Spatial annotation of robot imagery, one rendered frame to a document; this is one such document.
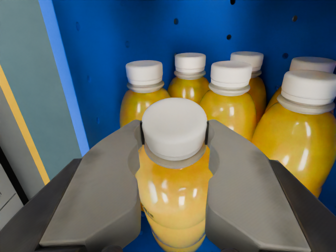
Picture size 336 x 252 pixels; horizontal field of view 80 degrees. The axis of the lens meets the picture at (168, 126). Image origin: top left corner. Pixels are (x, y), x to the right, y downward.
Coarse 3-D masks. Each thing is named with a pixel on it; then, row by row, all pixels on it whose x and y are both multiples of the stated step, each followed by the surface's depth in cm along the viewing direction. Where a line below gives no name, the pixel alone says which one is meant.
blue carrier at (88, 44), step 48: (48, 0) 12; (96, 0) 19; (144, 0) 23; (192, 0) 26; (240, 0) 26; (288, 0) 24; (96, 48) 19; (144, 48) 26; (192, 48) 29; (240, 48) 28; (288, 48) 26; (96, 96) 20; (144, 240) 29
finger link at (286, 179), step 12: (276, 168) 8; (288, 180) 7; (288, 192) 7; (300, 192) 7; (300, 204) 6; (312, 204) 6; (300, 216) 6; (312, 216) 6; (324, 216) 6; (312, 228) 6; (324, 228) 6; (312, 240) 5; (324, 240) 5
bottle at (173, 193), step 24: (144, 144) 13; (144, 168) 13; (168, 168) 13; (192, 168) 13; (144, 192) 14; (168, 192) 13; (192, 192) 13; (168, 216) 14; (192, 216) 14; (168, 240) 19; (192, 240) 19
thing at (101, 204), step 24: (96, 144) 10; (120, 144) 10; (96, 168) 8; (120, 168) 8; (72, 192) 7; (96, 192) 7; (120, 192) 7; (72, 216) 6; (96, 216) 6; (120, 216) 6; (48, 240) 6; (72, 240) 6; (96, 240) 6; (120, 240) 7
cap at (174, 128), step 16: (144, 112) 12; (160, 112) 12; (176, 112) 12; (192, 112) 12; (144, 128) 11; (160, 128) 11; (176, 128) 11; (192, 128) 11; (160, 144) 11; (176, 144) 11; (192, 144) 11
